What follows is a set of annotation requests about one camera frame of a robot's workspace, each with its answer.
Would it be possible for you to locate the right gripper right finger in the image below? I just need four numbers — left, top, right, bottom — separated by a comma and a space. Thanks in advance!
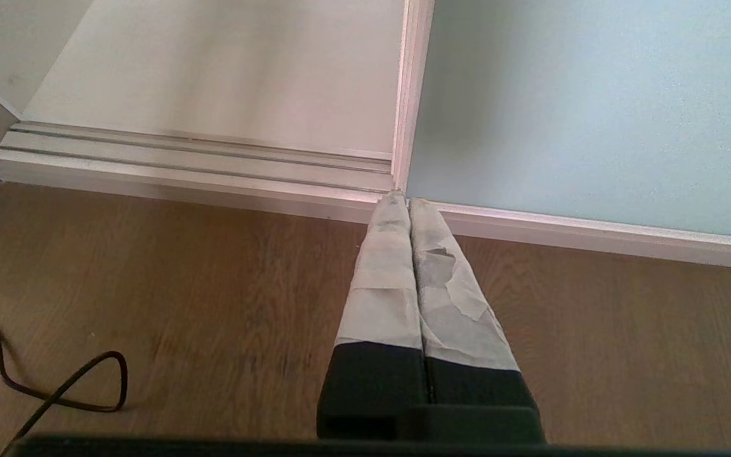
409, 198, 546, 444

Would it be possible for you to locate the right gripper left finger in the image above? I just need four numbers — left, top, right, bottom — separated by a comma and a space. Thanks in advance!
316, 190, 430, 442

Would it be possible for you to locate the frosted glass sliding wardrobe door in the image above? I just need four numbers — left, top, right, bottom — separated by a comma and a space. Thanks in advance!
392, 0, 731, 272

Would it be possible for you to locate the white wardrobe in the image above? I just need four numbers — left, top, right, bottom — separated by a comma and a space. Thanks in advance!
0, 0, 408, 224

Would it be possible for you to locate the black cable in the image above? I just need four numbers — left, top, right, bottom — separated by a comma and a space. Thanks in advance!
0, 312, 129, 455

